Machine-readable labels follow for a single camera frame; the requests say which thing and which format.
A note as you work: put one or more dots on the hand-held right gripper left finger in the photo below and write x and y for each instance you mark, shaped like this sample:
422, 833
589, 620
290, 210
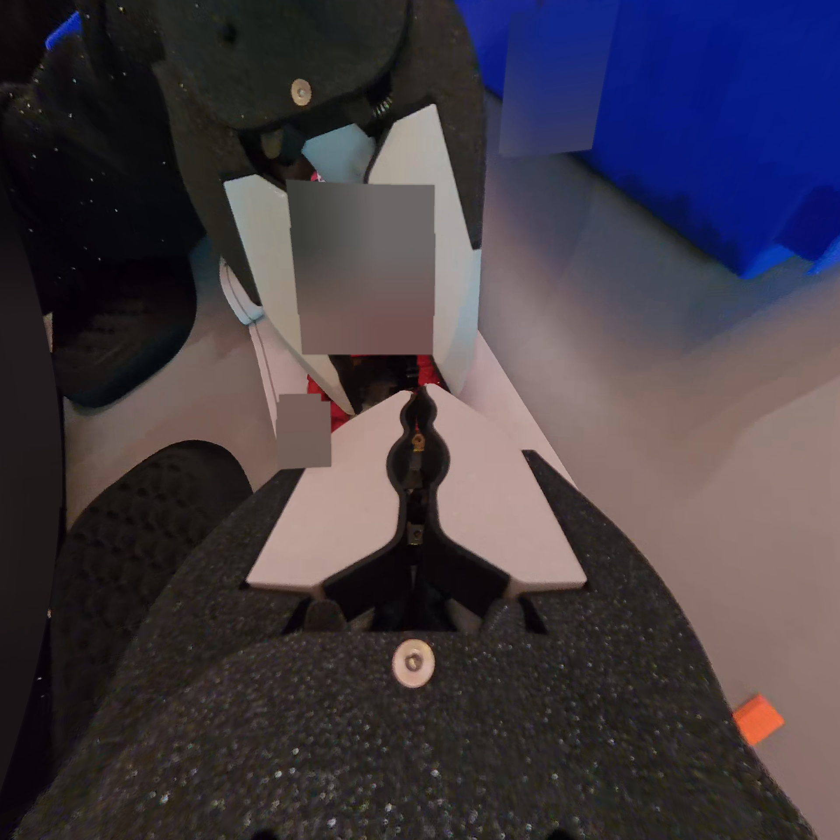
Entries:
328, 525

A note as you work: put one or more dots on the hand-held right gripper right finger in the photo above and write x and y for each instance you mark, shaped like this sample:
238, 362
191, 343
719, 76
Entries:
505, 525

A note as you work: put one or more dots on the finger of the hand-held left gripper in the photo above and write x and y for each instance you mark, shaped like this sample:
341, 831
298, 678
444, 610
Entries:
453, 263
260, 250

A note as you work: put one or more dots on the red and black lego car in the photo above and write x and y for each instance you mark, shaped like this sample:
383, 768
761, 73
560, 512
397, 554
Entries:
341, 410

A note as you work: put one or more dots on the lego instruction booklet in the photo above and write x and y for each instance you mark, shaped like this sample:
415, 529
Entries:
505, 407

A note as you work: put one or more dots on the orange lego piece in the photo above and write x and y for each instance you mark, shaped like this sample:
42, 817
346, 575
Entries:
759, 719

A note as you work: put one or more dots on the black quilted chair seat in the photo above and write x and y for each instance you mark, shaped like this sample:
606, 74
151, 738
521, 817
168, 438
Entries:
131, 551
125, 341

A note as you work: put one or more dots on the blue plastic bin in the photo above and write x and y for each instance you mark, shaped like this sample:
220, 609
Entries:
709, 118

